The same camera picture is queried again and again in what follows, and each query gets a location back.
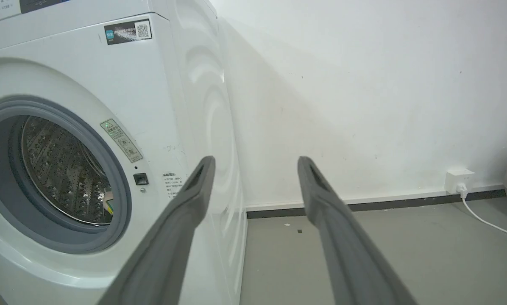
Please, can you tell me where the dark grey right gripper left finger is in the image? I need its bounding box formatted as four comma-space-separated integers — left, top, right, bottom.
97, 156, 216, 305

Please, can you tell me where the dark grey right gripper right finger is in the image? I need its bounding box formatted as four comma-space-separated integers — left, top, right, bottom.
297, 156, 418, 305

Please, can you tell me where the white front-load washing machine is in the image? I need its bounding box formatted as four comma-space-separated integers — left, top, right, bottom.
0, 0, 248, 305

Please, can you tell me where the colourful item inside drum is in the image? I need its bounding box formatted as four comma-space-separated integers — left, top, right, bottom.
101, 186, 114, 217

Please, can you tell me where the green warning label sticker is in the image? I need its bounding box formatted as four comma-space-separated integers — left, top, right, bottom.
100, 119, 143, 163

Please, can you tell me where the black QR code sticker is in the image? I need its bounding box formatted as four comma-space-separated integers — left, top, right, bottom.
104, 19, 153, 45

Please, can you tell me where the white wall socket box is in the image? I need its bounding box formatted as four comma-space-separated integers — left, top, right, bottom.
444, 169, 476, 194

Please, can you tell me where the white power cable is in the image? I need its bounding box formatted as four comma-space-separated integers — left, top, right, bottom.
462, 196, 507, 241

